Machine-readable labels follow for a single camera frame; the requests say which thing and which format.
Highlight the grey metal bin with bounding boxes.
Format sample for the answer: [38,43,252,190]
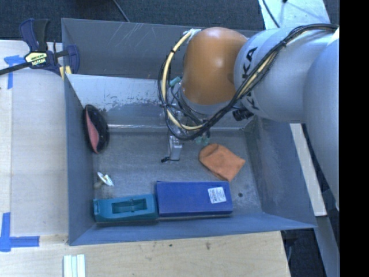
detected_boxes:
[61,18,318,246]

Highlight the orange cloth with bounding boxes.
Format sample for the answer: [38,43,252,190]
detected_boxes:
[198,143,247,182]

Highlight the blue box with white label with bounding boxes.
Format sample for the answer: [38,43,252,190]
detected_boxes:
[154,180,234,218]

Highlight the small white plastic piece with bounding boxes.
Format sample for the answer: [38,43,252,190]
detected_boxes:
[93,171,115,190]

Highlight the teal plastic block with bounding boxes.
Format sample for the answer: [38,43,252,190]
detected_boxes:
[92,194,159,223]

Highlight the black cylinder on white bracket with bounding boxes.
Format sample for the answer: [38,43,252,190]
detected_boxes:
[232,107,254,122]

